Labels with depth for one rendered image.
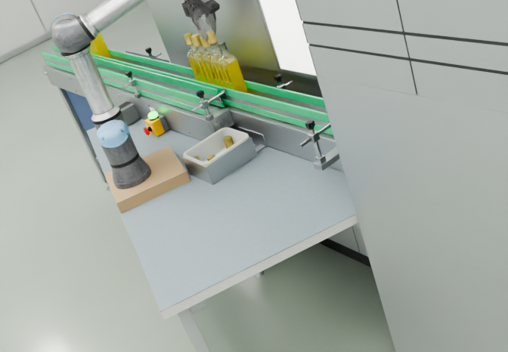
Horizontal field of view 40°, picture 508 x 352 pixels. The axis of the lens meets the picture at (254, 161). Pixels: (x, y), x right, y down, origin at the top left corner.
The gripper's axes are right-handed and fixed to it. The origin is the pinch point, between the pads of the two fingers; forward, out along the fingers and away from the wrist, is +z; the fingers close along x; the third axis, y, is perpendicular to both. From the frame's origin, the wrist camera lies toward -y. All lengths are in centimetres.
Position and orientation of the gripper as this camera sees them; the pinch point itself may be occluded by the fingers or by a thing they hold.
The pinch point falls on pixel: (210, 34)
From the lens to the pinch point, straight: 273.3
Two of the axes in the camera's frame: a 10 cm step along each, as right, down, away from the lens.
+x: -7.5, 5.1, -4.2
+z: 3.0, 8.3, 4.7
